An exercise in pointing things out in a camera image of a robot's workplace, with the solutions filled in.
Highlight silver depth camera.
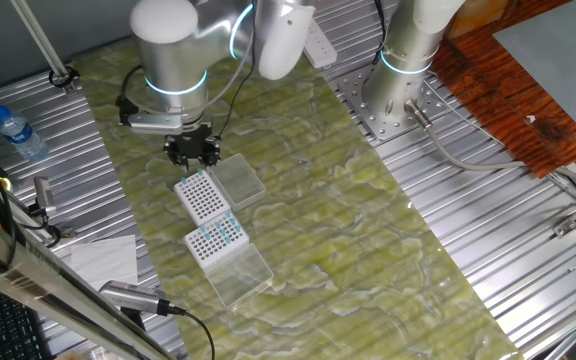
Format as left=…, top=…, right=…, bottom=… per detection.
left=97, top=279, right=164, bottom=317
left=32, top=175, right=58, bottom=216

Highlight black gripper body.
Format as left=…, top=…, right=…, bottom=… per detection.
left=172, top=122, right=215, bottom=158

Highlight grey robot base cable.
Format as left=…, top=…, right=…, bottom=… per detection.
left=402, top=98, right=576, bottom=201

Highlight white pipette tip holder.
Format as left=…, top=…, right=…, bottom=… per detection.
left=172, top=152, right=268, bottom=227
left=183, top=209, right=275, bottom=309

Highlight clear water bottle blue cap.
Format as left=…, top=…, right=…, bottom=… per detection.
left=0, top=103, right=50, bottom=163

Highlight black camera cable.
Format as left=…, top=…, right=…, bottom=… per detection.
left=157, top=299, right=217, bottom=360

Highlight grey mat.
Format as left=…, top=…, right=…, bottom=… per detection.
left=491, top=0, right=576, bottom=125

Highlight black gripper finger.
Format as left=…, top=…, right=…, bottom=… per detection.
left=198, top=134, right=222, bottom=169
left=162, top=137, right=191, bottom=170

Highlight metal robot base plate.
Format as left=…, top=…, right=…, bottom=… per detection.
left=335, top=63, right=450, bottom=143

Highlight black base cable bundle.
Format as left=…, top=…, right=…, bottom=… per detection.
left=371, top=0, right=390, bottom=64

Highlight aluminium pole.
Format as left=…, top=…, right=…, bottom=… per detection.
left=9, top=0, right=78, bottom=96

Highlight black keyboard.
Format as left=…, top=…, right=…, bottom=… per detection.
left=0, top=277, right=55, bottom=360

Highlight white power strip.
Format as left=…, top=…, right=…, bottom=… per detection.
left=303, top=19, right=339, bottom=70

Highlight white paper sheet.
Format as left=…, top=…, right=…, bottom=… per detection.
left=61, top=233, right=140, bottom=292

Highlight brown wooden tabletop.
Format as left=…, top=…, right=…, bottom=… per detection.
left=430, top=0, right=576, bottom=179

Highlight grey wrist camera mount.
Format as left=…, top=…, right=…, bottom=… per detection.
left=116, top=94, right=185, bottom=135

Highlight aluminium frame beam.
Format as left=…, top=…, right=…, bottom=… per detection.
left=0, top=202, right=174, bottom=360

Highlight green marble pattern mat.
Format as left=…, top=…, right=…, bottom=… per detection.
left=72, top=29, right=524, bottom=360

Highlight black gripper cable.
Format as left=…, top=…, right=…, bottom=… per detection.
left=116, top=0, right=258, bottom=140

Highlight black cable tie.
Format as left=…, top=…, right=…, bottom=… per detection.
left=47, top=65, right=81, bottom=90

